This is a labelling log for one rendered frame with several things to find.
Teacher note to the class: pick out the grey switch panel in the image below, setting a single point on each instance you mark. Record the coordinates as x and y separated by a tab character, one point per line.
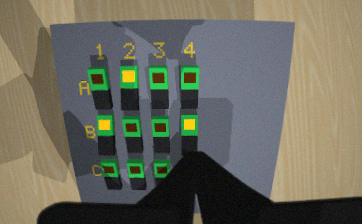
217	86

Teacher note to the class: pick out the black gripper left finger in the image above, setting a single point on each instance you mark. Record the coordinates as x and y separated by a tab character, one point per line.
162	205

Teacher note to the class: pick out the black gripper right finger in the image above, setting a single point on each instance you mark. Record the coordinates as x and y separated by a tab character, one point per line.
222	198

